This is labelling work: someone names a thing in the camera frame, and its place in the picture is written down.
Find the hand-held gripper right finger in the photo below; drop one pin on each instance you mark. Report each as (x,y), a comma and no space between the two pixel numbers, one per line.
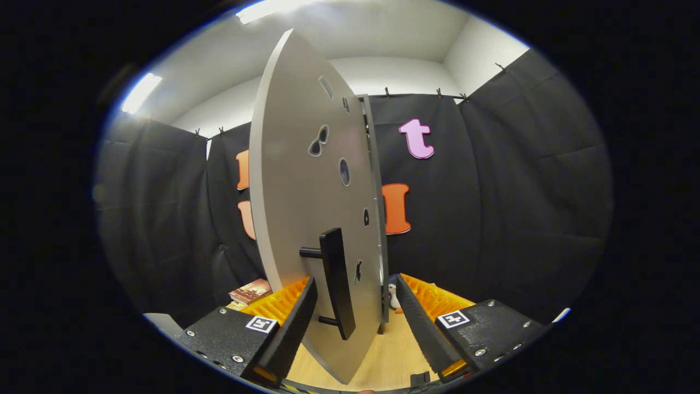
(421,328)

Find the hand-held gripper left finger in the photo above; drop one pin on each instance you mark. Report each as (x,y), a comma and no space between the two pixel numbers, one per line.
(295,328)

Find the grey shoe cabinet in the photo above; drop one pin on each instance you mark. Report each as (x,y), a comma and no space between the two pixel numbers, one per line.
(384,262)

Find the beige shoe cabinet door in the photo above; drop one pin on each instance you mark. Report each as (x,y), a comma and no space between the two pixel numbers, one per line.
(295,180)

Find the small penguin figurine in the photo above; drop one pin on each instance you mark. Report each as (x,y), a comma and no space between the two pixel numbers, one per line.
(393,298)

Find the brown book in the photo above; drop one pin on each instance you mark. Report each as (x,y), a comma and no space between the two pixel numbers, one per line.
(251,290)

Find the yellow book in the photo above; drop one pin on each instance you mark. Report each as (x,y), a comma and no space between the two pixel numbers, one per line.
(236,306)

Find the black backdrop cloth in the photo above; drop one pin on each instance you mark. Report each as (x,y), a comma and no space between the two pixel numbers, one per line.
(492,208)

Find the white flat object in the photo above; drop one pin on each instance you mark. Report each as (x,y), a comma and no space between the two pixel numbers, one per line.
(562,315)

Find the row of black cloth clips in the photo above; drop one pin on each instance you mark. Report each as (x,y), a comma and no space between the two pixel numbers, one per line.
(438,92)

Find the narrow ceiling light strip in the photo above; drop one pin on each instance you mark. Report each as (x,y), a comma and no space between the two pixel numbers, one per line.
(141,93)

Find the large ceiling light panel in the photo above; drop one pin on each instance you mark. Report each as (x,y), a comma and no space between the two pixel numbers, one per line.
(262,10)

